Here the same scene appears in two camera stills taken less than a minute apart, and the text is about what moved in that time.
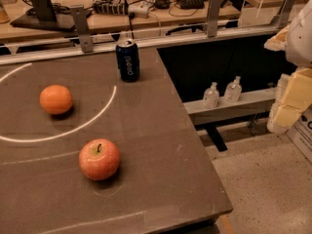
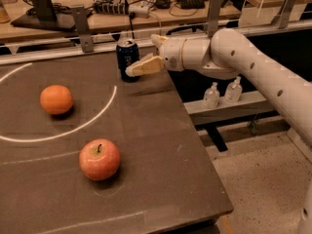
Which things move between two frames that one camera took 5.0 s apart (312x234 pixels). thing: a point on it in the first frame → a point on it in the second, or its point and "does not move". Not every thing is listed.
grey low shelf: [251, 103] does not move
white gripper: [300, 41] → [172, 54]
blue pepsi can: [128, 58] does not move
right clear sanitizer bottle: [233, 90] does not move
